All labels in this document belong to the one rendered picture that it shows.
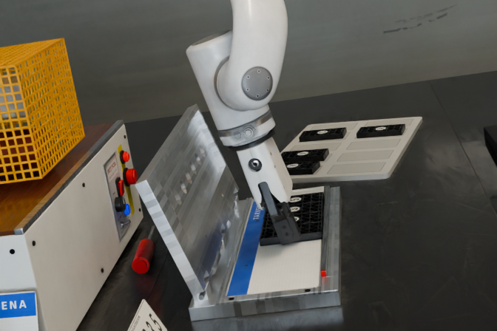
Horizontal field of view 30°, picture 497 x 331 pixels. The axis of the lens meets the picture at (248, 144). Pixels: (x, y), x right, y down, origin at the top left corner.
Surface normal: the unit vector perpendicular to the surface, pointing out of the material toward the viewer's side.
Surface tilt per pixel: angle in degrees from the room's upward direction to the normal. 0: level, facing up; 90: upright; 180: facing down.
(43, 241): 90
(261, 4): 50
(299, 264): 0
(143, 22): 90
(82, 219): 90
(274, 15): 61
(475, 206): 0
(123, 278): 0
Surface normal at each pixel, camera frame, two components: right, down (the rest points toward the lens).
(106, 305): -0.16, -0.95
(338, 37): -0.08, 0.27
